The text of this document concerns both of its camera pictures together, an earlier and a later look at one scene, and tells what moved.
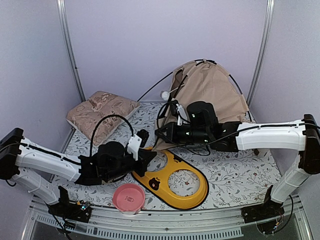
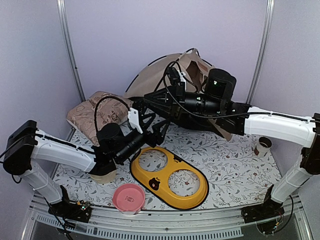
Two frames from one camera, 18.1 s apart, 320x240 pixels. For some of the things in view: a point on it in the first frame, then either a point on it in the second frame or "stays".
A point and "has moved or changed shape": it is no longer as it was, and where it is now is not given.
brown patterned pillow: (84, 116) stays
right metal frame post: (266, 43) stays
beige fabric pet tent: (202, 81) has moved or changed shape
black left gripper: (145, 156) to (158, 138)
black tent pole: (195, 61) to (162, 57)
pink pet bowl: (129, 198) stays
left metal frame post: (62, 9) stays
